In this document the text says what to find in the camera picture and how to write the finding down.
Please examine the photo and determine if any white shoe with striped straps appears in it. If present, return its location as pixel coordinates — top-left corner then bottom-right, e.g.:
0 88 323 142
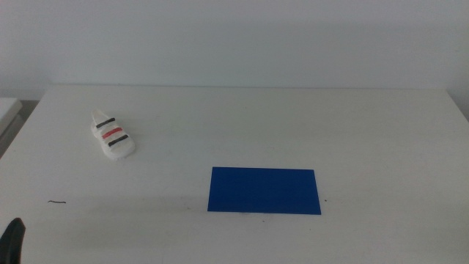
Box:
90 109 136 161

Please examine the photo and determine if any blue rectangular mat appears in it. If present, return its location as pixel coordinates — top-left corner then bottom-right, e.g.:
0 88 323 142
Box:
207 166 322 216

